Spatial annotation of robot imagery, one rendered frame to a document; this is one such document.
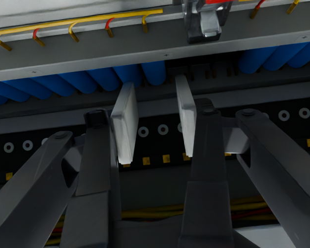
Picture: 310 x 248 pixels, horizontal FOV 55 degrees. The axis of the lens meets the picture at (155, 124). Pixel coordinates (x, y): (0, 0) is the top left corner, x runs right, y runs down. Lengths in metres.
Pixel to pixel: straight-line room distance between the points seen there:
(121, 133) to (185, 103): 0.04
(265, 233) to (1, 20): 0.19
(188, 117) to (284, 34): 0.07
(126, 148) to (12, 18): 0.10
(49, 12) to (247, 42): 0.11
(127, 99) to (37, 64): 0.06
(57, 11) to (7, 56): 0.04
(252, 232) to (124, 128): 0.09
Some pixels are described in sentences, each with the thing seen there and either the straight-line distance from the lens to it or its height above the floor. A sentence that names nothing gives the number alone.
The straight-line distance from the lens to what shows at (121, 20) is 0.18.
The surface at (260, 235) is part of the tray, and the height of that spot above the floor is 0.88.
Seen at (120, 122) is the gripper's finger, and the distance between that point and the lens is 0.16.
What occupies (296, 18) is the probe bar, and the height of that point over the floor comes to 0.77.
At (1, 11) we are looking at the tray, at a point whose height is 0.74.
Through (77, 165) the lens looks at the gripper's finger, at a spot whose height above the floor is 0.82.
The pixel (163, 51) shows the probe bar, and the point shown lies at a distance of 0.18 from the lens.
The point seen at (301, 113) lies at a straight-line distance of 0.33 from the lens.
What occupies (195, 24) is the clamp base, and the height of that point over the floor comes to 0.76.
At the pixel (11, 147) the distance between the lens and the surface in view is 0.35.
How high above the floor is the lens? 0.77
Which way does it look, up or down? 15 degrees up
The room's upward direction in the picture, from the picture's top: 173 degrees clockwise
